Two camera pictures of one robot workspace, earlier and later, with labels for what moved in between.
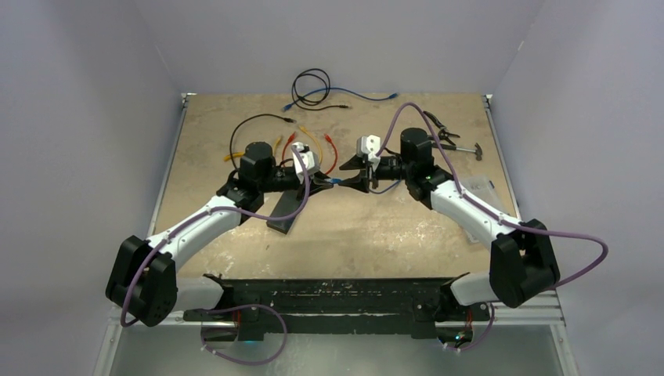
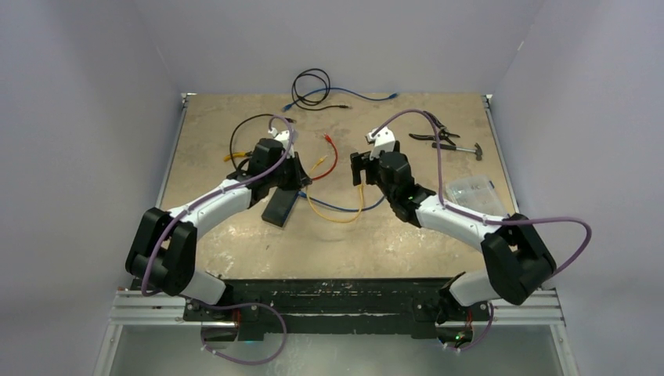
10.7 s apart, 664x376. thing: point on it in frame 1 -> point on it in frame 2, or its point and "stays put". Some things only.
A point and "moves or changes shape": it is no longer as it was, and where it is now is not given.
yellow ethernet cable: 321,158 -> 240,155
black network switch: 286,206 moves or changes shape
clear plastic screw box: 488,189 stays put
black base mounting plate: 271,305 stays put
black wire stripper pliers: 443,134 stays put
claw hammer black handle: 448,146 stays put
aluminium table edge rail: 488,98 stays put
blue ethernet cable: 336,180 -> 304,195
